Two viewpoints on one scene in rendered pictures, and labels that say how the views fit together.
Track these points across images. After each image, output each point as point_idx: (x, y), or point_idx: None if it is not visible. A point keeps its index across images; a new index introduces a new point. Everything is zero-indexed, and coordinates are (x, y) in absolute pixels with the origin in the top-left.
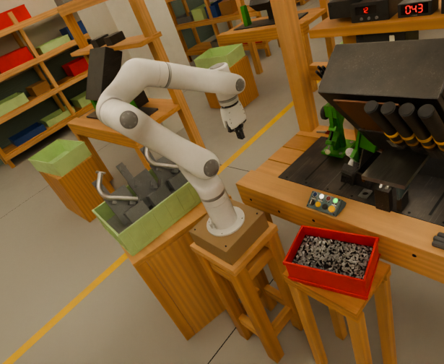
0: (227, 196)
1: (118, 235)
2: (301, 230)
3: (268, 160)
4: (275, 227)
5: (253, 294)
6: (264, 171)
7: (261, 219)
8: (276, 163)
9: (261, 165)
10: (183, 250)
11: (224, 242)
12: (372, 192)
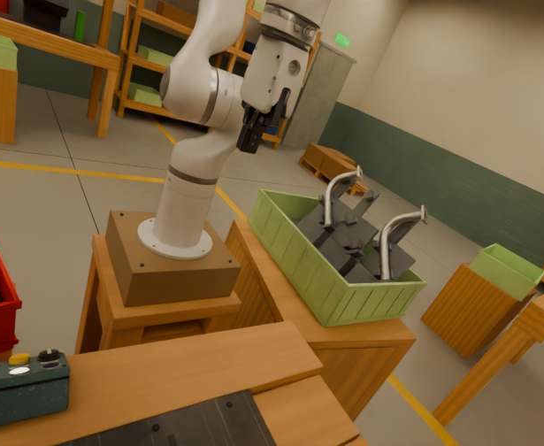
0: (175, 193)
1: (260, 188)
2: (11, 295)
3: (352, 429)
4: (112, 315)
5: (85, 309)
6: (305, 393)
7: (127, 272)
8: (324, 439)
9: (336, 403)
10: (241, 282)
11: (132, 218)
12: None
